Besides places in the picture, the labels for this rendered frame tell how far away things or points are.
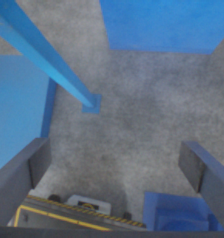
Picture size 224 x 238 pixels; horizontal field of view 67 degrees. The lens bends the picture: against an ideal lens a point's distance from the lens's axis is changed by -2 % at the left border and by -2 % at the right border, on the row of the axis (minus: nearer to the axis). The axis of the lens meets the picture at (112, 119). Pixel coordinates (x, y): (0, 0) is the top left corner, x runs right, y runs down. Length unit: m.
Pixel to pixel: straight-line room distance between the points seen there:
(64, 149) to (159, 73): 0.86
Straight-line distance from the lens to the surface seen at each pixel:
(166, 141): 1.21
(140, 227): 0.95
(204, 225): 1.19
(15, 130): 1.32
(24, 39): 0.50
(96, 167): 1.22
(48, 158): 0.17
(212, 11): 1.09
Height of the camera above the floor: 1.19
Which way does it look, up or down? 80 degrees down
